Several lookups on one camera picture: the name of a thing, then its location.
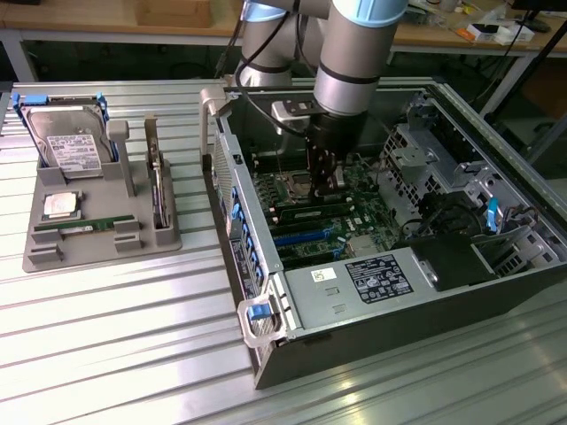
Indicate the long black expansion slot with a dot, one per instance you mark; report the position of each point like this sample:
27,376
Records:
310,257
301,226

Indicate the green graphics card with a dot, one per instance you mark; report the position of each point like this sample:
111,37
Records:
157,195

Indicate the orange white box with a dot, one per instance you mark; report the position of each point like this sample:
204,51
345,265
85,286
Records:
467,33

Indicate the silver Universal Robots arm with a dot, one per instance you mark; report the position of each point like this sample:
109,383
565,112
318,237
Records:
350,57

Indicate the blue expansion slot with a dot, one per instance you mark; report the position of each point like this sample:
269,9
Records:
305,237

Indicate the grey power supply unit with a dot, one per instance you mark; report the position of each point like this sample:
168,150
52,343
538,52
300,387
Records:
319,301

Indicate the black plastic shroud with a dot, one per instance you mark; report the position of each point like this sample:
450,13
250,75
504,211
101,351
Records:
443,261

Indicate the open black PC case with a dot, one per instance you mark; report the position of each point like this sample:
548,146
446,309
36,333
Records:
398,336

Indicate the blue case latch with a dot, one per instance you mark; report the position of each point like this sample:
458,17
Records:
258,311

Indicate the silver chipset heat sink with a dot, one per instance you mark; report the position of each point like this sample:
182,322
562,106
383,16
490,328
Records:
365,248

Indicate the hard disk with blue caddy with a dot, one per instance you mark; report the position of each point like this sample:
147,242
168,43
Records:
66,133

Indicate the blue disk bay lever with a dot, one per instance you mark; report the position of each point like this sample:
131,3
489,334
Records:
492,214

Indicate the RAM slot white latches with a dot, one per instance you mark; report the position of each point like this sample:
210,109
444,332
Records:
276,219
283,152
283,163

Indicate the wooden workbench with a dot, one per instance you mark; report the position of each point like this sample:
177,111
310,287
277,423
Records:
88,17

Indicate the black white box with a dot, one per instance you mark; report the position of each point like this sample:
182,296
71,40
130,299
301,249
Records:
487,28

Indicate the grey parts rack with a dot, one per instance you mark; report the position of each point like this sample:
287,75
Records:
102,259

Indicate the green motherboard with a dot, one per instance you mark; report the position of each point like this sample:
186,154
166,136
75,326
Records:
367,221

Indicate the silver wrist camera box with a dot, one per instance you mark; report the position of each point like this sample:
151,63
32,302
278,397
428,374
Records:
294,116

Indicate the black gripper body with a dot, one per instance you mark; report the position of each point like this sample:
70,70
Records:
336,133

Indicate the silver CPU socket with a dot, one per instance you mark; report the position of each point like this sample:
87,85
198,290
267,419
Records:
294,179

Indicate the black monitor with stand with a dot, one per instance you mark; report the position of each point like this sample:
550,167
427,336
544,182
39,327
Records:
538,25

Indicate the green RAM stick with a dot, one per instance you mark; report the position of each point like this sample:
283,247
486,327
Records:
88,226
310,212

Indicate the thin metal locking lever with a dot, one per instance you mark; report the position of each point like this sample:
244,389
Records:
279,161

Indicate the silver CPU chip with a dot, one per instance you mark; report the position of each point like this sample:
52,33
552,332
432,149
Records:
61,206

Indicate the black tripod leg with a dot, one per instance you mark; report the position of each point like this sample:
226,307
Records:
526,71

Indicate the perforated silver disk bay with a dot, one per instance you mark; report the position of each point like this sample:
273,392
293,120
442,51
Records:
407,155

